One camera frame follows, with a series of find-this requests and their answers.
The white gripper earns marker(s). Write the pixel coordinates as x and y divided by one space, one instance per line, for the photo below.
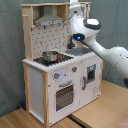
75 9

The red oven knob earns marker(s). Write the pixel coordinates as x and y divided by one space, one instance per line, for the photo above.
74 69
56 75

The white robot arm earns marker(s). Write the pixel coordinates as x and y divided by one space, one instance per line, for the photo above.
86 30

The wooden toy kitchen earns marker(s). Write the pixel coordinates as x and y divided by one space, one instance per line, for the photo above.
40 84

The grey range hood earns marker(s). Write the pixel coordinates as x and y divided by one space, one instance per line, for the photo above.
48 17

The black toy faucet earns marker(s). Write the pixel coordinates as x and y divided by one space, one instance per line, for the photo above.
71 44

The black toy stovetop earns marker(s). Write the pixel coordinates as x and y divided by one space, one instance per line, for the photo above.
59 58

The silver toy pot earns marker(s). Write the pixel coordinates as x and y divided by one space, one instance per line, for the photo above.
50 56

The grey ice dispenser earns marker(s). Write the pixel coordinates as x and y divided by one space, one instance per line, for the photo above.
91 73

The toy oven door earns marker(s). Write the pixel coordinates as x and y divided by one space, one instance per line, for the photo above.
64 97

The grey fridge door handle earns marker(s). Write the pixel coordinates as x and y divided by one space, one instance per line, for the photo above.
84 83

